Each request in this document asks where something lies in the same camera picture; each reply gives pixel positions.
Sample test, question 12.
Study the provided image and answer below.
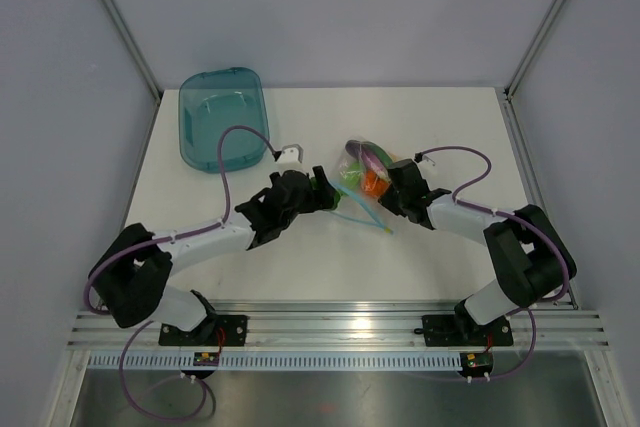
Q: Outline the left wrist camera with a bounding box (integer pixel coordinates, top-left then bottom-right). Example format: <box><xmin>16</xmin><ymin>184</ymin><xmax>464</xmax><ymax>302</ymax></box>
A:
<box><xmin>275</xmin><ymin>144</ymin><xmax>306</xmax><ymax>174</ymax></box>

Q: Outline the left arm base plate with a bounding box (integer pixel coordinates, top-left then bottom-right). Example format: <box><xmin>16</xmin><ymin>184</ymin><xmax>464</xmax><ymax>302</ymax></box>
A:
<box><xmin>158</xmin><ymin>314</ymin><xmax>249</xmax><ymax>347</ymax></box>

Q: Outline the light green toy vegetable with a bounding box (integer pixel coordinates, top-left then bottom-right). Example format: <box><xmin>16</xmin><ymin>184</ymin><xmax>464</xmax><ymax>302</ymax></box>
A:
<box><xmin>339</xmin><ymin>161</ymin><xmax>366</xmax><ymax>189</ymax></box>

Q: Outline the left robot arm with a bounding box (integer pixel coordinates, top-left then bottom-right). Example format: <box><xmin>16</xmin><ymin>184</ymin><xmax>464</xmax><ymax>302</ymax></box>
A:
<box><xmin>86</xmin><ymin>166</ymin><xmax>339</xmax><ymax>346</ymax></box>

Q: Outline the right aluminium frame post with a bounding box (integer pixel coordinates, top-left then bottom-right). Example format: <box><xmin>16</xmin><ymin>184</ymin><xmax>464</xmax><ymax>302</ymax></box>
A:
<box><xmin>504</xmin><ymin>0</ymin><xmax>570</xmax><ymax>101</ymax></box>

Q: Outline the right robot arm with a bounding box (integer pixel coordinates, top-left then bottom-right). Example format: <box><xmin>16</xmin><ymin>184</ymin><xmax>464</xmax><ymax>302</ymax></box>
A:
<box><xmin>379</xmin><ymin>159</ymin><xmax>577</xmax><ymax>346</ymax></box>

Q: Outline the aluminium frame post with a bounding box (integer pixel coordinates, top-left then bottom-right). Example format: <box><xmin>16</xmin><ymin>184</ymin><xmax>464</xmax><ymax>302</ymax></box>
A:
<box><xmin>504</xmin><ymin>0</ymin><xmax>570</xmax><ymax>101</ymax></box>
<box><xmin>99</xmin><ymin>0</ymin><xmax>163</xmax><ymax>106</ymax></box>

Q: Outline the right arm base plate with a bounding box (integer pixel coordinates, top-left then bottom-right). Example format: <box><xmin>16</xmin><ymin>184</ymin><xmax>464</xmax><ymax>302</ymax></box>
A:
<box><xmin>413</xmin><ymin>314</ymin><xmax>514</xmax><ymax>347</ymax></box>

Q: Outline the teal plastic bin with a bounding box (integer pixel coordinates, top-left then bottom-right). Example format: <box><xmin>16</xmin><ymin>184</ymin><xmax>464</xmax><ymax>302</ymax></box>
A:
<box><xmin>178</xmin><ymin>67</ymin><xmax>269</xmax><ymax>174</ymax></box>

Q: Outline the green toy bell pepper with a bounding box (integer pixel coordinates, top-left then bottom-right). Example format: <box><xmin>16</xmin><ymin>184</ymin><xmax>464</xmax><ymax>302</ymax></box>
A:
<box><xmin>310</xmin><ymin>178</ymin><xmax>346</xmax><ymax>211</ymax></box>

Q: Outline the purple toy eggplant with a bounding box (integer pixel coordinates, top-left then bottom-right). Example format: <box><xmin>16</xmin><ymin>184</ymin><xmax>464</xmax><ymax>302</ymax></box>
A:
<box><xmin>345</xmin><ymin>140</ymin><xmax>393</xmax><ymax>178</ymax></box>

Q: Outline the white slotted cable duct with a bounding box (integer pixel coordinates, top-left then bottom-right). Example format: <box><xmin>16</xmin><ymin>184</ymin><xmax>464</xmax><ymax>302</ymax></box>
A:
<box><xmin>88</xmin><ymin>351</ymin><xmax>462</xmax><ymax>372</ymax></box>

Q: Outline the aluminium mounting rail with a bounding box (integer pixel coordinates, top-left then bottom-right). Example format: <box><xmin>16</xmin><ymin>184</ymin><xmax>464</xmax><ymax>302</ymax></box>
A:
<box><xmin>67</xmin><ymin>299</ymin><xmax>611</xmax><ymax>348</ymax></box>

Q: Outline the orange toy pumpkin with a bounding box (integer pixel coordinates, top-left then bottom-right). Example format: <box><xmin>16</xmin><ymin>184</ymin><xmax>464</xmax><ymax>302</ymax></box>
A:
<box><xmin>361</xmin><ymin>170</ymin><xmax>389</xmax><ymax>199</ymax></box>

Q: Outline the clear zip top bag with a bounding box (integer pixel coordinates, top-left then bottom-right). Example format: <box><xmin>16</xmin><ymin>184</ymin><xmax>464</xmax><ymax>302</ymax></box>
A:
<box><xmin>329</xmin><ymin>137</ymin><xmax>399</xmax><ymax>235</ymax></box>

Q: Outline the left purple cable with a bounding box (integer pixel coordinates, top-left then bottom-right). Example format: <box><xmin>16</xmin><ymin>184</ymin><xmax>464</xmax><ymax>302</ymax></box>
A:
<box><xmin>82</xmin><ymin>125</ymin><xmax>281</xmax><ymax>421</ymax></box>

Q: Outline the left aluminium frame post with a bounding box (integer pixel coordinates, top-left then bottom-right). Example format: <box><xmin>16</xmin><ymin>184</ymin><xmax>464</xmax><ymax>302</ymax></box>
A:
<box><xmin>99</xmin><ymin>0</ymin><xmax>163</xmax><ymax>106</ymax></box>

